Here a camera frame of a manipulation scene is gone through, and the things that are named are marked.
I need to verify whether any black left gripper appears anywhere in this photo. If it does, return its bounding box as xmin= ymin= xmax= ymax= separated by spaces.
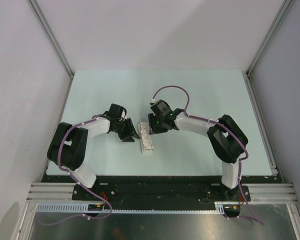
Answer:
xmin=113 ymin=117 xmax=140 ymax=143

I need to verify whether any white geometric glasses case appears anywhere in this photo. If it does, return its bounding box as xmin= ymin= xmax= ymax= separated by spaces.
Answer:
xmin=138 ymin=122 xmax=154 ymax=154

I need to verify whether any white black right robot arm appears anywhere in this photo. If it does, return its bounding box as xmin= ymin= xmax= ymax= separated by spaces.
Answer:
xmin=148 ymin=99 xmax=249 ymax=201

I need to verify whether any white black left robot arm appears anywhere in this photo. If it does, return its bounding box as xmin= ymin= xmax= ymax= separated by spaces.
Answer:
xmin=47 ymin=103 xmax=140 ymax=200

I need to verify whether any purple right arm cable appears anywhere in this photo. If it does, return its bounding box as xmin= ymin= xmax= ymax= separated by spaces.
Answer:
xmin=149 ymin=85 xmax=265 ymax=225

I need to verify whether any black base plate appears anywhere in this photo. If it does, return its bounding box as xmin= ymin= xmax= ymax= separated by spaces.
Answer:
xmin=41 ymin=174 xmax=282 ymax=204

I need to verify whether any grey slotted cable duct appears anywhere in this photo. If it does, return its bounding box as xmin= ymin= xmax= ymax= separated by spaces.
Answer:
xmin=36 ymin=202 xmax=225 ymax=214

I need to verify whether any aluminium front frame rail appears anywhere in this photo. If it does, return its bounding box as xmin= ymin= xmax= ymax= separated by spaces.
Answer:
xmin=27 ymin=182 xmax=299 ymax=205

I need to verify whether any right aluminium side rail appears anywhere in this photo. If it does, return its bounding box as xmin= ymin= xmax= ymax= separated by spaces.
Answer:
xmin=242 ymin=71 xmax=279 ymax=176

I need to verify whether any left aluminium corner post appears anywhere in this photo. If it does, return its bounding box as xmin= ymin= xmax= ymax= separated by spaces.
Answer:
xmin=27 ymin=0 xmax=74 ymax=80

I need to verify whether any aluminium corner post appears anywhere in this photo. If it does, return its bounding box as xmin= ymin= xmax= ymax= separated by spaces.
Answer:
xmin=245 ymin=0 xmax=295 ymax=76
xmin=27 ymin=0 xmax=74 ymax=80

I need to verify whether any right aluminium corner post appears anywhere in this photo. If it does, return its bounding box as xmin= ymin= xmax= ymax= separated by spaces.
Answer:
xmin=245 ymin=0 xmax=295 ymax=76

